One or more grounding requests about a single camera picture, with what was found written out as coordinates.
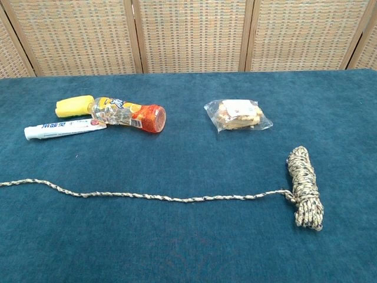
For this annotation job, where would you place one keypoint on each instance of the blue carpet table cover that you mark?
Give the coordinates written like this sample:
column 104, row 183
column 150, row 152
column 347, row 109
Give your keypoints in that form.
column 176, row 236

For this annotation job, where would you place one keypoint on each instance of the clear bottle with orange label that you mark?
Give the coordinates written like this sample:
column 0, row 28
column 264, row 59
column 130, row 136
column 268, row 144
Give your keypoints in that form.
column 150, row 118

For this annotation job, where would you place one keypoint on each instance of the clear bag of snacks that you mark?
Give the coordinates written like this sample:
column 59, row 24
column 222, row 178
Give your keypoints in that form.
column 235, row 118

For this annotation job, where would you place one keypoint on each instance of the white toothpaste tube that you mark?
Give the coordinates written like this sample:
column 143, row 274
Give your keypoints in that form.
column 59, row 129

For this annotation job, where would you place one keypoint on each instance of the yellow sponge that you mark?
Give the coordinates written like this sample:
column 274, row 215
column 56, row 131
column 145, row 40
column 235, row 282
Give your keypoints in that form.
column 70, row 107

